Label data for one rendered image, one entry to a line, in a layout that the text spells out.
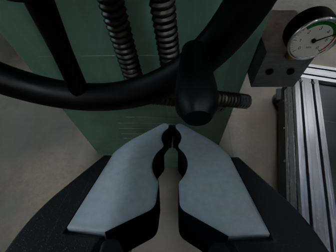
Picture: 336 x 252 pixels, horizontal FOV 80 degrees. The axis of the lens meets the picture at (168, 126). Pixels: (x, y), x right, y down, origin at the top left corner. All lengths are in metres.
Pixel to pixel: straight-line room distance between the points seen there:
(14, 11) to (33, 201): 0.76
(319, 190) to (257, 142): 0.36
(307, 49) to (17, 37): 0.46
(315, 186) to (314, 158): 0.09
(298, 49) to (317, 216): 0.49
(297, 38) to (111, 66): 0.31
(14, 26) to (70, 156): 0.69
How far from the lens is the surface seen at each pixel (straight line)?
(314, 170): 0.77
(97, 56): 0.42
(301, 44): 0.34
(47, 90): 0.22
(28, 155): 1.13
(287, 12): 0.48
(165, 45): 0.22
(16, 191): 1.09
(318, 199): 0.74
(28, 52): 0.48
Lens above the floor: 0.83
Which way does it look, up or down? 58 degrees down
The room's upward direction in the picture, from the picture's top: 4 degrees counter-clockwise
